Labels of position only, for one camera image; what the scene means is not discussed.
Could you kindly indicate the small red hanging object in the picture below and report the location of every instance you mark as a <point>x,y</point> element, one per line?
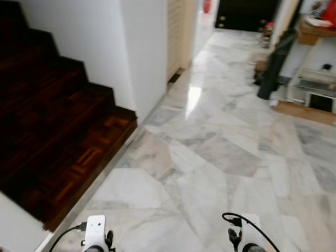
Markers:
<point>207,5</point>

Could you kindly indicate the tall black bag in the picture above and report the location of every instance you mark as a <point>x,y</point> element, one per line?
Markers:
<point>275,63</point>

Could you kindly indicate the beige louvred door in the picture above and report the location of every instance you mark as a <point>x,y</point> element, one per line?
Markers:
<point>175,37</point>

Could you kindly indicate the brown wooden table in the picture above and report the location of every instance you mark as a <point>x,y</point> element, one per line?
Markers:
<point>310,34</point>

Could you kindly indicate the dark wooden staircase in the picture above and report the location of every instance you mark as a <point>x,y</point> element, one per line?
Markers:
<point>52,115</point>

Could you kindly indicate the long wooden base board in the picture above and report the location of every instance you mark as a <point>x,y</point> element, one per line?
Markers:
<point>299,113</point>

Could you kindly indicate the red cloth item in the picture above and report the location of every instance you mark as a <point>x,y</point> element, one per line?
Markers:
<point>329,13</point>

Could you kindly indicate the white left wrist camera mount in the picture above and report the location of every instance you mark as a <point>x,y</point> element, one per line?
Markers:
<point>95,231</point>

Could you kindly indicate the small red white figure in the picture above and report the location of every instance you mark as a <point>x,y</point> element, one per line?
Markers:
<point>268,34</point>

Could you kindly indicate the white low shelf unit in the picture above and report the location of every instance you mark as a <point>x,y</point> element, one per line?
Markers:
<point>315,79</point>

